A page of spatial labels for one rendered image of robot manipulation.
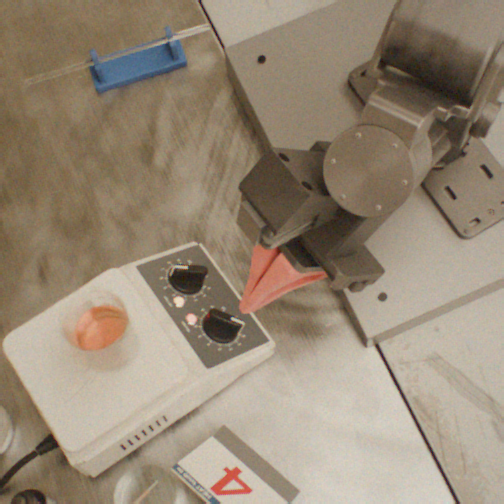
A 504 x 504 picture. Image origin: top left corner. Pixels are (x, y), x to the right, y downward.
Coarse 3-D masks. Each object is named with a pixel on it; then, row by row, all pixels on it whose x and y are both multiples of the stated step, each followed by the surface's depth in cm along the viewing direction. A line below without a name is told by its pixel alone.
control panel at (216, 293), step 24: (144, 264) 83; (168, 264) 84; (192, 264) 85; (168, 288) 82; (216, 288) 84; (168, 312) 80; (192, 312) 81; (240, 312) 83; (192, 336) 80; (240, 336) 82; (264, 336) 82; (216, 360) 79
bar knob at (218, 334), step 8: (208, 312) 80; (216, 312) 80; (224, 312) 80; (208, 320) 80; (216, 320) 80; (224, 320) 80; (232, 320) 80; (240, 320) 80; (208, 328) 80; (216, 328) 81; (224, 328) 80; (232, 328) 80; (240, 328) 80; (208, 336) 80; (216, 336) 80; (224, 336) 80; (232, 336) 81
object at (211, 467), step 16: (208, 448) 81; (192, 464) 79; (208, 464) 79; (224, 464) 80; (208, 480) 78; (224, 480) 79; (240, 480) 79; (224, 496) 77; (240, 496) 78; (256, 496) 79; (272, 496) 79
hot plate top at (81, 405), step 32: (128, 288) 79; (32, 320) 78; (32, 352) 77; (64, 352) 77; (160, 352) 77; (32, 384) 76; (64, 384) 76; (96, 384) 76; (128, 384) 76; (160, 384) 76; (64, 416) 75; (96, 416) 75; (128, 416) 75; (64, 448) 74
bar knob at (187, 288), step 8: (176, 264) 82; (184, 264) 82; (176, 272) 81; (184, 272) 82; (192, 272) 82; (200, 272) 82; (176, 280) 82; (184, 280) 83; (192, 280) 83; (200, 280) 83; (176, 288) 82; (184, 288) 82; (192, 288) 82; (200, 288) 83
